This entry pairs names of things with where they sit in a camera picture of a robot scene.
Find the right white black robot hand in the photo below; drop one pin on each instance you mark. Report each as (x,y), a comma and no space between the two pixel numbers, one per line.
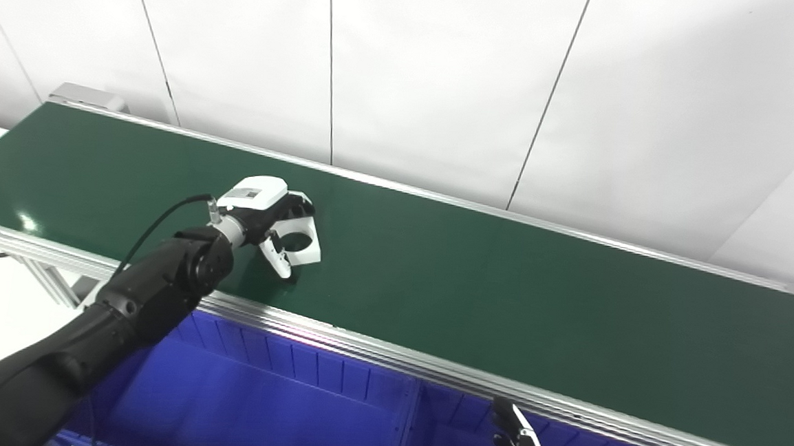
(520,441)

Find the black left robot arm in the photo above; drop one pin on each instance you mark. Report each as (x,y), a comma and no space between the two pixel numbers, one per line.
(123,310)

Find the green conveyor belt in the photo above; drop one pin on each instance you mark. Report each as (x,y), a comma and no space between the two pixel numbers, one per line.
(503,298)
(389,350)

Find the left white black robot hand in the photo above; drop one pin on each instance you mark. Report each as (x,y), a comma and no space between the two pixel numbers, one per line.
(254,197)

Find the blue plastic bin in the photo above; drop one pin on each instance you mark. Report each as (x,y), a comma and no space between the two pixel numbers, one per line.
(467,434)
(262,401)

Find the aluminium conveyor leg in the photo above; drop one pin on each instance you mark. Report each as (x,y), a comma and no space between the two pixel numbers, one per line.
(55,283)

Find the white block with round hole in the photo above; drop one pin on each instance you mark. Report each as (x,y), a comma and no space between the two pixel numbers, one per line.
(309,249)

